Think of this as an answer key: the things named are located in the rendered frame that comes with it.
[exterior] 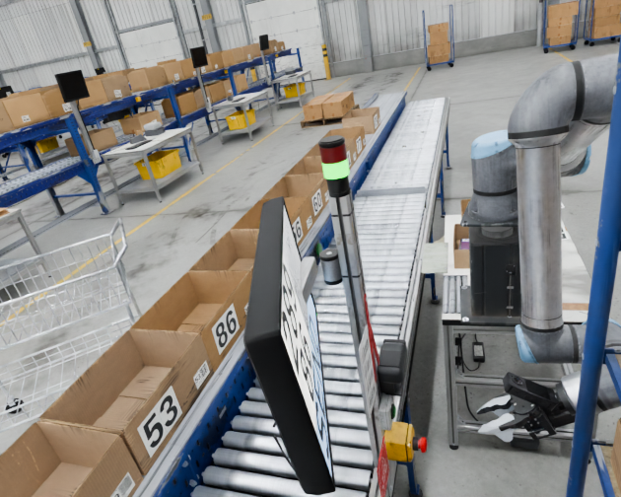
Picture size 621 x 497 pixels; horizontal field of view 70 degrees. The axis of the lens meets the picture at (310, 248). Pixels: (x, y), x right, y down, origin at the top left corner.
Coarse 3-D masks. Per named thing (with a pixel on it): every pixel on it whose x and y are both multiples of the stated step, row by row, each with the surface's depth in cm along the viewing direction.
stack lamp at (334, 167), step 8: (344, 144) 84; (320, 152) 85; (328, 152) 83; (336, 152) 83; (344, 152) 84; (328, 160) 84; (336, 160) 84; (344, 160) 84; (328, 168) 85; (336, 168) 84; (344, 168) 85; (328, 176) 86; (336, 176) 85; (344, 176) 85
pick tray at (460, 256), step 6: (456, 228) 225; (462, 228) 224; (468, 228) 224; (456, 234) 227; (462, 234) 226; (468, 234) 225; (456, 240) 228; (456, 246) 223; (456, 252) 202; (462, 252) 201; (468, 252) 200; (456, 258) 203; (462, 258) 202; (468, 258) 201; (456, 264) 205; (462, 264) 204; (468, 264) 203
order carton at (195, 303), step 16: (192, 272) 185; (208, 272) 182; (224, 272) 180; (240, 272) 177; (176, 288) 178; (192, 288) 188; (208, 288) 186; (224, 288) 184; (240, 288) 168; (160, 304) 168; (176, 304) 178; (192, 304) 188; (208, 304) 190; (224, 304) 157; (240, 304) 167; (144, 320) 160; (160, 320) 168; (176, 320) 178; (192, 320) 180; (208, 320) 178; (240, 320) 167; (208, 336) 147; (208, 352) 147; (224, 352) 156
